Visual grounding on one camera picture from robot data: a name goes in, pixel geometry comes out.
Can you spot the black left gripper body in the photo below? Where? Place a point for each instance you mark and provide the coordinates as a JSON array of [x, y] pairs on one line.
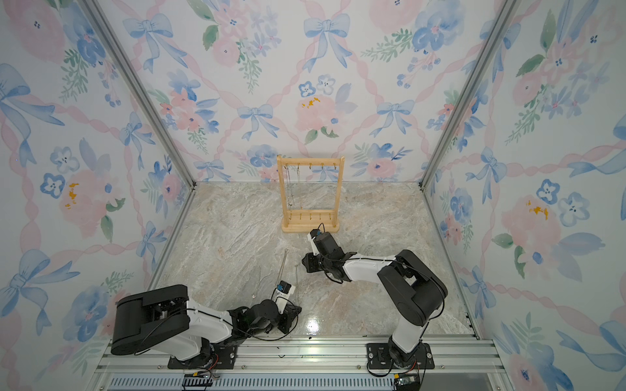
[[281, 321]]

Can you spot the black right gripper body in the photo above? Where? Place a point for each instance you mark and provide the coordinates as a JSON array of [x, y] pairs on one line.
[[327, 263]]

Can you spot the wooden jewelry display stand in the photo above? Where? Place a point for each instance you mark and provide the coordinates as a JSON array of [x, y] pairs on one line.
[[298, 219]]

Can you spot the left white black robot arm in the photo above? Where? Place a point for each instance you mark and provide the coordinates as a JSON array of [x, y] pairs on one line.
[[169, 321]]

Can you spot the green circuit board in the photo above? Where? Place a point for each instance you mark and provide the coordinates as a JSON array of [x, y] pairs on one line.
[[406, 381]]

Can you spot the right aluminium corner profile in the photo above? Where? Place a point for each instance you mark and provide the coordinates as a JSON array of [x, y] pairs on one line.
[[502, 22]]

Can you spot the aluminium corner profile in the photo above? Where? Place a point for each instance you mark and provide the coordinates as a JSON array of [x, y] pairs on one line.
[[502, 22], [95, 15]]

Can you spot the left aluminium corner profile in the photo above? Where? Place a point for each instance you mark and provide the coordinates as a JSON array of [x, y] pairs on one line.
[[95, 15]]

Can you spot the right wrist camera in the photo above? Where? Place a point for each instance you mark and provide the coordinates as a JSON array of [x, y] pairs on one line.
[[317, 240]]

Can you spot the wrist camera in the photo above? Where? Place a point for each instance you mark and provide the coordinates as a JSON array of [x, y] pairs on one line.
[[317, 240], [282, 295]]

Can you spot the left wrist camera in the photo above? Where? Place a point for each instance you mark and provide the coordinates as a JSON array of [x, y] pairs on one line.
[[282, 295]]

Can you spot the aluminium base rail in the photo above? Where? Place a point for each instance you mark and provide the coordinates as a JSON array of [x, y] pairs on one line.
[[457, 362]]

